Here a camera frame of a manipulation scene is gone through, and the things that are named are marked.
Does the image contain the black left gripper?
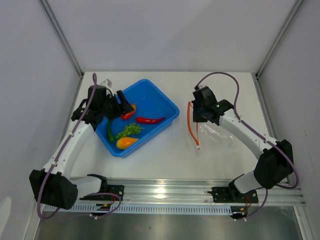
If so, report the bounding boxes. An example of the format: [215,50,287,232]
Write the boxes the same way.
[100,90,134,122]

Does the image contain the red chili pepper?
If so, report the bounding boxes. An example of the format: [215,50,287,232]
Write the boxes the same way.
[135,116,166,124]

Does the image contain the green grape bunch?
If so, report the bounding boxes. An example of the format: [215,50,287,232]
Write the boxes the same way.
[115,122,143,140]

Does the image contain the clear zip top bag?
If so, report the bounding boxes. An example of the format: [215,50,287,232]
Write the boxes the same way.
[185,101,240,151]

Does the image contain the yellow orange mango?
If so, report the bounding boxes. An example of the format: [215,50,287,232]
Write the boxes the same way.
[116,136,139,150]

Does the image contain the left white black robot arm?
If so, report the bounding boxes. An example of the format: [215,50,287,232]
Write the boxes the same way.
[29,85,133,210]

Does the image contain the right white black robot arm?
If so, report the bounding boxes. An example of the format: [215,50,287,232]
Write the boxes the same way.
[192,86,294,202]

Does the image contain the blue plastic tray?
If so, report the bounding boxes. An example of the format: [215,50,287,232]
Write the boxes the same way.
[95,79,180,158]

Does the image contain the green chili pepper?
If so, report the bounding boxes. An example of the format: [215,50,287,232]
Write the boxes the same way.
[106,120,115,144]

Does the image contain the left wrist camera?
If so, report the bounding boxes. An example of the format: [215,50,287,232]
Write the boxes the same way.
[99,79,112,88]

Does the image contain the right aluminium frame post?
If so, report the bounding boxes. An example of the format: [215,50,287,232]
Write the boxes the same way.
[254,0,307,78]

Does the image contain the aluminium frame post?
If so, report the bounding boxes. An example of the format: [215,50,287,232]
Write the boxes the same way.
[254,0,307,78]
[38,0,84,78]

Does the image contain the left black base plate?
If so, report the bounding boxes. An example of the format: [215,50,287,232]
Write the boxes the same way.
[80,184,125,202]

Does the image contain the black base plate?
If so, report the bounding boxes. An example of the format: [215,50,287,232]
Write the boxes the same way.
[207,186,259,204]
[80,184,125,202]

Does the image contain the aluminium mounting rail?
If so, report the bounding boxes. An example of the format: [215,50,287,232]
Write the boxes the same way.
[33,177,306,207]

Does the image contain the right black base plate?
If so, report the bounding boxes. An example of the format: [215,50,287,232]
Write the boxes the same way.
[207,186,259,204]

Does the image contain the white slotted cable duct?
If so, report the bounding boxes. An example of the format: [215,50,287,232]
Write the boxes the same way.
[43,202,233,216]

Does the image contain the left aluminium frame post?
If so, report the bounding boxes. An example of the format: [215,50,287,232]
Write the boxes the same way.
[38,0,84,78]

